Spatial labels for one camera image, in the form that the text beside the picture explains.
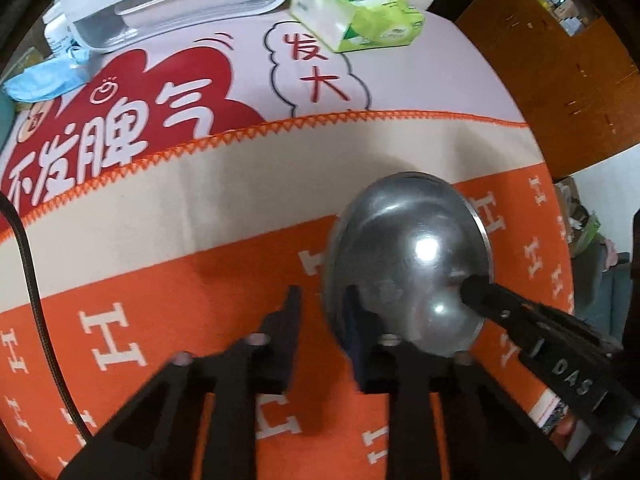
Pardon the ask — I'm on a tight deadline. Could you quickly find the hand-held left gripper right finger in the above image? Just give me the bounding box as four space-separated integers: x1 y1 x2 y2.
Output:
344 285 573 480

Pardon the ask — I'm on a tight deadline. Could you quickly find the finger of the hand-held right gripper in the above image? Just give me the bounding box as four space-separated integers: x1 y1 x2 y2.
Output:
459 276 541 333

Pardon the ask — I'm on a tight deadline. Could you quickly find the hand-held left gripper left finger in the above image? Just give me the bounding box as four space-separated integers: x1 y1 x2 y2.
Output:
57 285 303 480

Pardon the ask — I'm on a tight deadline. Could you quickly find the large steel bowl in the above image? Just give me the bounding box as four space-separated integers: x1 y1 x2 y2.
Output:
322 171 496 358

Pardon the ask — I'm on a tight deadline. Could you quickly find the orange patterned blanket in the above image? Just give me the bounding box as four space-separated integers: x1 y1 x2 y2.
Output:
0 110 576 480

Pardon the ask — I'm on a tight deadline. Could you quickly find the brown wooden cabinet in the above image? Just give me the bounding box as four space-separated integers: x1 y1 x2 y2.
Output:
455 0 640 181

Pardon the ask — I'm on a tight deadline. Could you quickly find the white tablecloth with red print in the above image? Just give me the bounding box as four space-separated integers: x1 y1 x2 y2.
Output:
0 7 528 211

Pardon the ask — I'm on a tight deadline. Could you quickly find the green tissue pack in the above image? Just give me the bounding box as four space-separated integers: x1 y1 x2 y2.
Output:
290 0 427 54

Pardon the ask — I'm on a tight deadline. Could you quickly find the white countertop sterilizer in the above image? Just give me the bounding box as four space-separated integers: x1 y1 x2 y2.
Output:
64 0 304 55

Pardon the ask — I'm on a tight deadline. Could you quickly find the blue face mask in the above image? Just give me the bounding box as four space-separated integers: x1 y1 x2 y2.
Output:
2 46 92 102

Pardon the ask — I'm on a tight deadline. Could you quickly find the white pill bottle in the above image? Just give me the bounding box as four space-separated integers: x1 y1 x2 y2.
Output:
42 10 77 55

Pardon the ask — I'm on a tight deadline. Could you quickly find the black braided cable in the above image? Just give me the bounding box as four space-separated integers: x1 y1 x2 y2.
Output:
0 194 93 448

